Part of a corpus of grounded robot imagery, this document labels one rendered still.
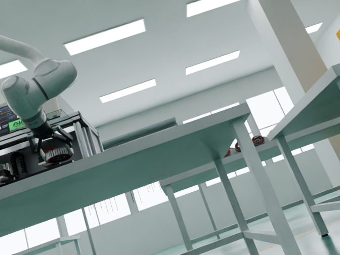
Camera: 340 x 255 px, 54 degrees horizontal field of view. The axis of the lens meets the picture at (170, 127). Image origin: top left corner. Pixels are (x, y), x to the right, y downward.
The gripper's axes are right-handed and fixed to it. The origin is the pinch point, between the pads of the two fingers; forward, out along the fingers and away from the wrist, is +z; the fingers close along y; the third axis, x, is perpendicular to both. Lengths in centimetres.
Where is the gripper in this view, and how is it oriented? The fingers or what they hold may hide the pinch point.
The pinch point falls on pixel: (58, 154)
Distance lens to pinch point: 157.7
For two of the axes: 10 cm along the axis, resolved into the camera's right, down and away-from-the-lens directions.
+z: 2.0, 7.0, 6.9
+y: 9.4, -3.2, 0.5
